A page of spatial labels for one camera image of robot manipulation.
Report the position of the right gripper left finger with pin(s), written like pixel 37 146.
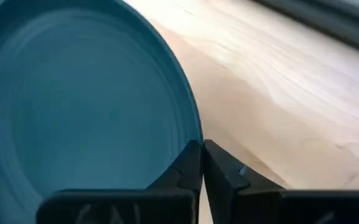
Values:
pixel 120 208

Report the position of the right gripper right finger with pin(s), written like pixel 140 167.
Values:
pixel 260 208

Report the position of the dark teal plastic plate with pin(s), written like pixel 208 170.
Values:
pixel 73 93

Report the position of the black table frame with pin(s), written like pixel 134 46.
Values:
pixel 338 21

